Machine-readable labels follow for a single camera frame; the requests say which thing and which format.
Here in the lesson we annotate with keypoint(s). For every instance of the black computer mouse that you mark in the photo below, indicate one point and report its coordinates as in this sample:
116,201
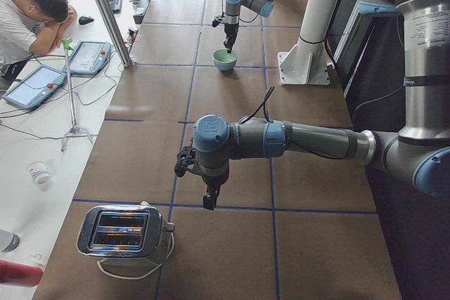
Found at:
84,20

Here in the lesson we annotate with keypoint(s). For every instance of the metal stand with green clip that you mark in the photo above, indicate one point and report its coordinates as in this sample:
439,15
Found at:
75,130

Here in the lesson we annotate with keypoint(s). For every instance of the far blue teach pendant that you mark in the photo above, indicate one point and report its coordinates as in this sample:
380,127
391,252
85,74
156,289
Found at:
89,58

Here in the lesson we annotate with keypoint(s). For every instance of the blue teach pendant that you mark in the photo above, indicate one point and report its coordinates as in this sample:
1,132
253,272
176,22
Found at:
33,90
89,58

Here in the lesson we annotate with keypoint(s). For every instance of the red bottle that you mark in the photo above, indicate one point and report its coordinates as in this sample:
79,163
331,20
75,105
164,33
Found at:
17,274

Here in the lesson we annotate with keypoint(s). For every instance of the white paper cup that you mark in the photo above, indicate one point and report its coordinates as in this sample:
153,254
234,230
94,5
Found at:
38,172

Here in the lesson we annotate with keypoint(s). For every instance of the white mounting post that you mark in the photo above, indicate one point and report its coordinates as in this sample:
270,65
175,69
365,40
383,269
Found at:
305,63

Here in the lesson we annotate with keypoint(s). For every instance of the aluminium frame post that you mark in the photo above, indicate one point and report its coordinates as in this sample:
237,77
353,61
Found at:
114,32

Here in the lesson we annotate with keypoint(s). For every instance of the chrome white toaster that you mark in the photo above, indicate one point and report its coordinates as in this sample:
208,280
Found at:
126,235

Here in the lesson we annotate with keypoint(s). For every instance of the near blue teach pendant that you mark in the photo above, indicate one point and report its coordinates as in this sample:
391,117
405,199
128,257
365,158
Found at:
33,90

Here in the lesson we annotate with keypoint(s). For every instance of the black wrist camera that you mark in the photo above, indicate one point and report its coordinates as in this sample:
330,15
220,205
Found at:
219,19
187,161

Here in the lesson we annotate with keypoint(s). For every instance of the person in white shirt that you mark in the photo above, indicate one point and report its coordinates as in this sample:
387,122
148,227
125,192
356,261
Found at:
31,28

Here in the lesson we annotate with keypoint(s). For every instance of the green bowl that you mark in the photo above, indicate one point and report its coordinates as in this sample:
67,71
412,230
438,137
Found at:
223,51

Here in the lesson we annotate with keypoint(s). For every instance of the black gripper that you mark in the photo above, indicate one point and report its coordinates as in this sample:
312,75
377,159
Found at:
230,29
214,180

